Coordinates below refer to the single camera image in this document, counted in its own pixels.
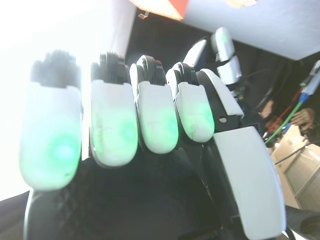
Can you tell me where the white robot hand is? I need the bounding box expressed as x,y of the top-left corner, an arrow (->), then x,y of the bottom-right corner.
18,26 -> 287,240

